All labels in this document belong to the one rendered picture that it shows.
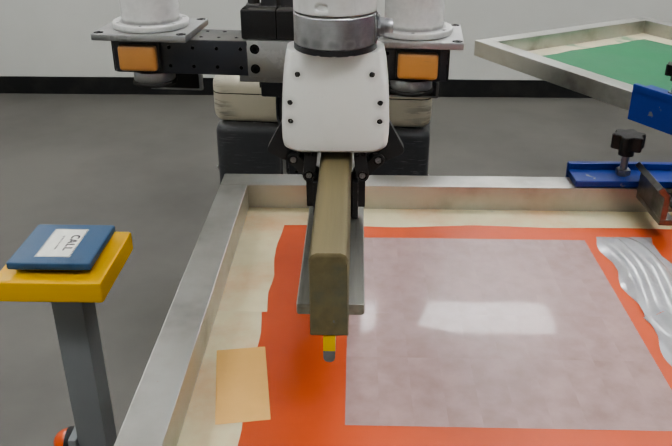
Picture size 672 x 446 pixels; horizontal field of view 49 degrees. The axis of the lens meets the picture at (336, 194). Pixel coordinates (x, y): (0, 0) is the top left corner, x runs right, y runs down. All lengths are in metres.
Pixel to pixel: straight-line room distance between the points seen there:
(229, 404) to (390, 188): 0.43
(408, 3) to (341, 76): 0.53
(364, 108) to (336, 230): 0.14
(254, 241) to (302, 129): 0.29
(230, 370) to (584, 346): 0.35
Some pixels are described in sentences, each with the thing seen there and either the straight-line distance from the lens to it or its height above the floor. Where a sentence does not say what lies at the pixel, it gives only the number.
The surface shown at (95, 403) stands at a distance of 1.07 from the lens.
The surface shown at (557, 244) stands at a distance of 0.97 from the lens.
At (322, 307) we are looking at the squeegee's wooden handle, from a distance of 0.57.
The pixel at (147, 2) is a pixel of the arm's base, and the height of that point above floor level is 1.18.
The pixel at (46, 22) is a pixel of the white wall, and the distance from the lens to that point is 4.94.
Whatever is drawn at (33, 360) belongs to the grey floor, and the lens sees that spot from 2.47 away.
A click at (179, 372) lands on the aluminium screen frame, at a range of 0.68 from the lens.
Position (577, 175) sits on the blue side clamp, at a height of 1.00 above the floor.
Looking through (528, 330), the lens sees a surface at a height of 0.96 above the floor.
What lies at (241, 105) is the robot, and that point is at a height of 0.84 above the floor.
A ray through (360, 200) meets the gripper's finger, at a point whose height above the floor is 1.09.
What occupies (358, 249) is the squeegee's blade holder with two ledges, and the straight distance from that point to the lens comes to 0.68.
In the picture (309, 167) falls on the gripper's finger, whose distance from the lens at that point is 0.71.
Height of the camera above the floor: 1.41
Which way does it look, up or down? 25 degrees down
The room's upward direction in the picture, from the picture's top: straight up
